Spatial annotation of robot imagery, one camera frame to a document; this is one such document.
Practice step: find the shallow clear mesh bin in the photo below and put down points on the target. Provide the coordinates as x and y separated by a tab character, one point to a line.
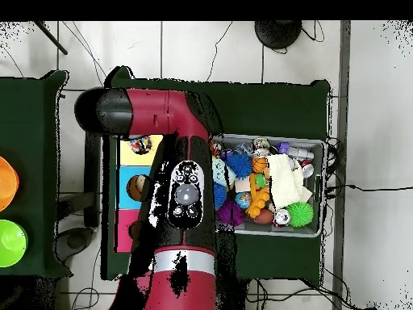
290	231

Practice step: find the cream waffle cloth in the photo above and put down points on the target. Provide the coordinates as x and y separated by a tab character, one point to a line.
285	180

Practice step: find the grey stand base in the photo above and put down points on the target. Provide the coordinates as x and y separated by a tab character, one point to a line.
74	242

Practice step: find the black round stand base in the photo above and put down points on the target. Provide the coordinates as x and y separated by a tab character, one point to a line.
277	34

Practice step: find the green spiky rubber ball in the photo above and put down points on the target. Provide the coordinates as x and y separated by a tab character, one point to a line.
300	213

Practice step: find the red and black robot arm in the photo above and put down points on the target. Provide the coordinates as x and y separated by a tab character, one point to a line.
180	281

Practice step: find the black upright panel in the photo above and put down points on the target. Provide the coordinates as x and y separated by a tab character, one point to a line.
92	168

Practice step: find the blue spiky rubber ball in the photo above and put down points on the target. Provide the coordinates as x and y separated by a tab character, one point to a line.
221	195
239	166

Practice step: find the globe print ball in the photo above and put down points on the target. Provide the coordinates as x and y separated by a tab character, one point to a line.
243	200

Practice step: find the green plastic bowl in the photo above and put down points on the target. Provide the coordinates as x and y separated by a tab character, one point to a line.
11	243

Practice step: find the wooden box with three holes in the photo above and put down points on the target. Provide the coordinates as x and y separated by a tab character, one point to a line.
129	158

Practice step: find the orange tiger plush toy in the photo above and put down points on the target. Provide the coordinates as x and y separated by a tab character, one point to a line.
216	148

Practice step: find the orange plastic building block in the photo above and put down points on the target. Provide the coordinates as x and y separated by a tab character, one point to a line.
258	203

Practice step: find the purple knobbly ball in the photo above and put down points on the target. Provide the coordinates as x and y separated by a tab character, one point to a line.
230	213

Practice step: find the light blue waffle cloth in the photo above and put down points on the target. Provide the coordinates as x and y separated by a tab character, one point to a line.
222	171

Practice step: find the black pole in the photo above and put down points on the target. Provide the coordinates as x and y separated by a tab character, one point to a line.
51	38

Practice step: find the dark green table cloth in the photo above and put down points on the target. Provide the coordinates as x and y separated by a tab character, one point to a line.
29	97
274	106

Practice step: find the silver drink can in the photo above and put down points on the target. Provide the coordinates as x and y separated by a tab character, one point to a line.
282	217

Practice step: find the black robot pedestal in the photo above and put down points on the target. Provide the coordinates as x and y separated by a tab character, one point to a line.
237	297

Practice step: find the orange plastic bowl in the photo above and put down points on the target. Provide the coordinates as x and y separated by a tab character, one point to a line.
6	184

